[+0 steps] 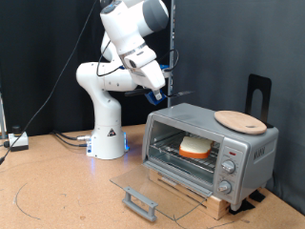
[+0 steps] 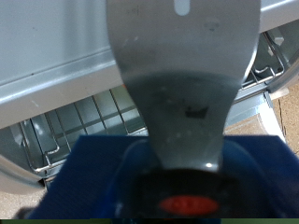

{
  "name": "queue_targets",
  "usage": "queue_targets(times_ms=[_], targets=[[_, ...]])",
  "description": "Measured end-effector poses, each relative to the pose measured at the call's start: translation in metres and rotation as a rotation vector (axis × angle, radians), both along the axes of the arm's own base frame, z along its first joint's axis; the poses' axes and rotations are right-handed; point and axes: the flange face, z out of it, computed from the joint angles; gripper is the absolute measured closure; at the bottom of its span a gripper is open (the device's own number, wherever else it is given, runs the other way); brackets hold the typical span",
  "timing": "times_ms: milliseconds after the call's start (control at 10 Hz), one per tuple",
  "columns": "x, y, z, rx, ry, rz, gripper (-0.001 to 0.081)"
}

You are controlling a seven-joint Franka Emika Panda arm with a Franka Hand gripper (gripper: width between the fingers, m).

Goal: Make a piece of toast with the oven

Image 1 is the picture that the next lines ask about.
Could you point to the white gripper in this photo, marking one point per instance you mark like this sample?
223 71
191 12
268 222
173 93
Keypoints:
151 76

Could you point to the white bread slice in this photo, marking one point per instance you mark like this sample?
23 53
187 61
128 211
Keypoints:
195 146

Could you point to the silver temperature knob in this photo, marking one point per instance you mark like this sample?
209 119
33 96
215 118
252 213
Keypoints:
228 166

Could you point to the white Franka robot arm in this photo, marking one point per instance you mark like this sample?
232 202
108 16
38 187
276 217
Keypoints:
105 76

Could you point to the silver toaster oven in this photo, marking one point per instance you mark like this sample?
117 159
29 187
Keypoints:
254 159

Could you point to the vertical metal pole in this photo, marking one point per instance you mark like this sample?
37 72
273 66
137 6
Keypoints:
172 31

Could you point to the small wooden cutting board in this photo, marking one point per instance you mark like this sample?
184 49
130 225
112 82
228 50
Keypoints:
241 122

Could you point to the black metal bookend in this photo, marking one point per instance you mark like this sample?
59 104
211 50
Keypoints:
252 89

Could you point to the silver timer knob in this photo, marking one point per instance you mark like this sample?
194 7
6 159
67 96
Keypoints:
224 187

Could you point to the wooden block base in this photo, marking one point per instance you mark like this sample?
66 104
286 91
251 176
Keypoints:
219 206

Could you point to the black foam pad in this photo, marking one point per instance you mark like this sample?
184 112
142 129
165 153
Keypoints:
258 195
241 206

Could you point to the grey emergency stop box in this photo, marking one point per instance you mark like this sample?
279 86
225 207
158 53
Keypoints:
19 141

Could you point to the metal stand leg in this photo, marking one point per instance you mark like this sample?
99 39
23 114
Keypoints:
2 117

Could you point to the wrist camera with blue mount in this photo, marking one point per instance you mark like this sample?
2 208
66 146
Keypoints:
165 71

